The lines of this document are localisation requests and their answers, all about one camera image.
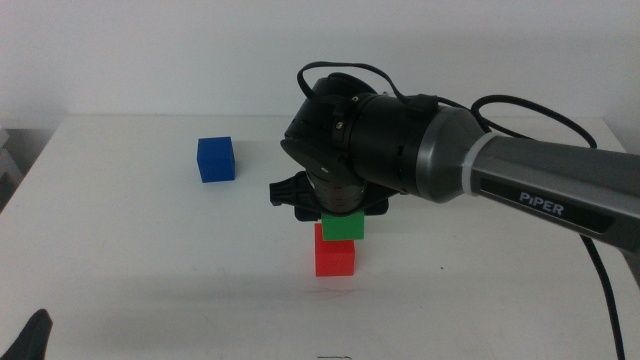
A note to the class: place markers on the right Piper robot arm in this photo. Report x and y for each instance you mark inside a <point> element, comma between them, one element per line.
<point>550,170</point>

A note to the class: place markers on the green cube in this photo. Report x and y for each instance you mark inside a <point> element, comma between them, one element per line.
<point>343,227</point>

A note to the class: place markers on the blue cube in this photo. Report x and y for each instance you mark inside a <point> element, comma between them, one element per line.
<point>216,160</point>

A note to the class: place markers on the red cube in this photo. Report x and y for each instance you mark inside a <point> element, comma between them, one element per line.
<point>335,259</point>

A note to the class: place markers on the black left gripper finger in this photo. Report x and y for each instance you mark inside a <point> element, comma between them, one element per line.
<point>31,337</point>

